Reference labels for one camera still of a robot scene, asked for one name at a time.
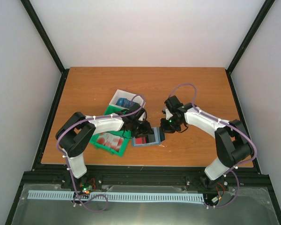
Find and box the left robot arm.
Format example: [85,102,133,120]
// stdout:
[55,104,154,189]

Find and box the black frame post right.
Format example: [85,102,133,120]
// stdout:
[226,0,276,73]

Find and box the metal base plate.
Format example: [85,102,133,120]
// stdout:
[11,185,279,225]

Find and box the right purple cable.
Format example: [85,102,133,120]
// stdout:
[166,82,258,209]

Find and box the teal card holder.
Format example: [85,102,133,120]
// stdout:
[132,127,165,147]

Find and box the light blue cable duct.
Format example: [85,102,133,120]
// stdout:
[27,190,204,204]

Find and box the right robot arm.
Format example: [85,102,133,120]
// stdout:
[161,104,257,180]

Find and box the black frame post left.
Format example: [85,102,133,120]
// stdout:
[20,0,70,74]

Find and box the red white card stack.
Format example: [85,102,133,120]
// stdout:
[96,133,124,152]

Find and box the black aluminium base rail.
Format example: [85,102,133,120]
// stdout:
[5,164,281,225]

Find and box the white bin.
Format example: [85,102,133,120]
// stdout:
[109,89,144,109]

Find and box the green bin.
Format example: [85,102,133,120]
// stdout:
[89,131,130,157]
[102,105,129,118]

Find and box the small electronics board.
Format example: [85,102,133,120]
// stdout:
[80,183,96,195]

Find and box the black frame post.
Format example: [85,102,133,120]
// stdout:
[20,0,70,74]
[226,0,276,73]

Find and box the blue card stack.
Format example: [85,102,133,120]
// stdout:
[116,97,135,109]

